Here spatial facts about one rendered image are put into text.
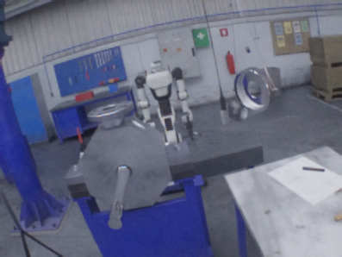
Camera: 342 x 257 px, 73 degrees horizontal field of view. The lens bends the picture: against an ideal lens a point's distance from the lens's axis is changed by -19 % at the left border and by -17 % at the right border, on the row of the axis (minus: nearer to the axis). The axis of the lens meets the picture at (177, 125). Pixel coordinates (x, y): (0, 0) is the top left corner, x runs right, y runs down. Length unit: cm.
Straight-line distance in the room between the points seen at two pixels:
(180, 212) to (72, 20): 597
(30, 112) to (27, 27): 225
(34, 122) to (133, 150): 579
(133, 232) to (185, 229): 32
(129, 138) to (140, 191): 31
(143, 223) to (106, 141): 57
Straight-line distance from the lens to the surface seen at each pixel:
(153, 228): 172
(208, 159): 191
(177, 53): 627
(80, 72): 686
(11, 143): 324
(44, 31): 726
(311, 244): 116
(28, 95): 697
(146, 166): 146
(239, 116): 243
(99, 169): 150
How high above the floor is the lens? 169
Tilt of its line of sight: 18 degrees down
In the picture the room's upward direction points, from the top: 12 degrees counter-clockwise
